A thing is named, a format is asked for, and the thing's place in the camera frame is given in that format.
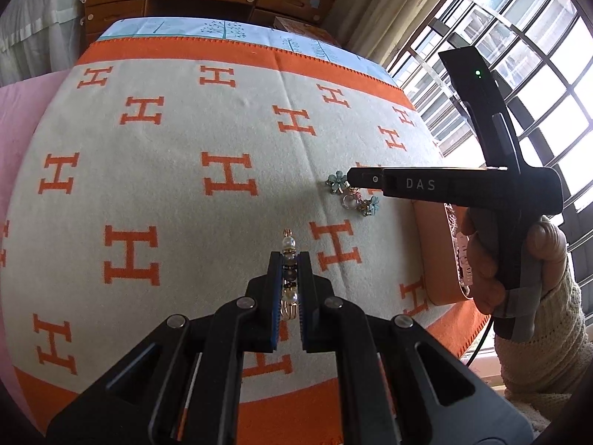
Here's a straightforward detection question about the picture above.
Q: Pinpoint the black cable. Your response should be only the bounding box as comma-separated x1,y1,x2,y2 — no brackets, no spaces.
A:
465,314,494,368

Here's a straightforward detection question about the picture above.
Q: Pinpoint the orange patterned blanket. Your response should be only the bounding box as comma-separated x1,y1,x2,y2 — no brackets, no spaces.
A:
0,37,488,445

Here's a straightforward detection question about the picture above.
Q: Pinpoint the printed cardboard box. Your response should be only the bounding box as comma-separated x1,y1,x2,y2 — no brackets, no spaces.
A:
273,16,335,43

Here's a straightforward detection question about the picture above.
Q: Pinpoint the light blue bed sheet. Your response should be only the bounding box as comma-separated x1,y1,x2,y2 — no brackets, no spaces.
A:
99,17,400,90

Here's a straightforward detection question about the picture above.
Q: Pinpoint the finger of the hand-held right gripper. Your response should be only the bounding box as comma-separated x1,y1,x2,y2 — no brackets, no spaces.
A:
347,167,385,192

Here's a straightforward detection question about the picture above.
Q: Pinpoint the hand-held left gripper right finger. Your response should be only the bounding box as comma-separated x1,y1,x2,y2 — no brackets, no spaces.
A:
296,250,533,445

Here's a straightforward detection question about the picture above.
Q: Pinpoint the pink bed sheet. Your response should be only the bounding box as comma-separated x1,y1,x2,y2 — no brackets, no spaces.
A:
0,67,80,409

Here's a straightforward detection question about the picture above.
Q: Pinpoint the white lace cloth cover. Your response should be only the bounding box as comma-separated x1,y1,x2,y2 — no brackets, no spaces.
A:
0,0,90,87

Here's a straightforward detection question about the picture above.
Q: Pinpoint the person's right hand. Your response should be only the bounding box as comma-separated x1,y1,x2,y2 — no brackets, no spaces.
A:
462,210,569,317

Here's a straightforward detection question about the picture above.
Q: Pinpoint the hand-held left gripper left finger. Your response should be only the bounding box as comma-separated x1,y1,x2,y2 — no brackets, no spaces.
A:
46,250,285,445

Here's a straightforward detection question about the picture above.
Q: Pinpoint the metal window grille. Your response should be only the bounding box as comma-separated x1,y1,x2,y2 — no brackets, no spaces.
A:
384,0,593,383

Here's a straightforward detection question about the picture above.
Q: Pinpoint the silver leaf brooch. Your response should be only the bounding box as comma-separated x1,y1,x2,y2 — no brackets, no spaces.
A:
444,203,462,238

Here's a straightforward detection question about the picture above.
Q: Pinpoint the pearl bead hair clip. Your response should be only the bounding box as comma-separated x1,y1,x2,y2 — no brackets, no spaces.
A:
278,228,302,320

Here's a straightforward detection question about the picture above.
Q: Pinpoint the beige curtain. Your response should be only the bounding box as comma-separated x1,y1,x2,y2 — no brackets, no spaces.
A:
319,0,470,71

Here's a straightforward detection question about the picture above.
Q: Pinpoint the teal flower jewelry piece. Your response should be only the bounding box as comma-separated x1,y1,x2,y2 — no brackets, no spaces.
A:
324,171,383,218

